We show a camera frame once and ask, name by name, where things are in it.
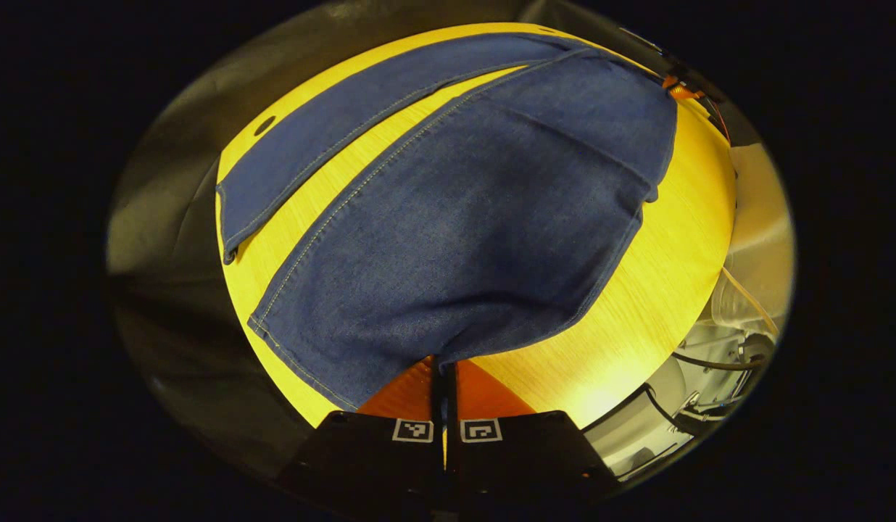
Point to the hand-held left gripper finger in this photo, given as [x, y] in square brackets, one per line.
[438, 395]
[452, 395]

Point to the blue denim jeans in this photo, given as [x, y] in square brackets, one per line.
[455, 217]

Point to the clear plastic bag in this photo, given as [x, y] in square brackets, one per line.
[741, 304]

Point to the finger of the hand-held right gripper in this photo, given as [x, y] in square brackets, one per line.
[681, 88]

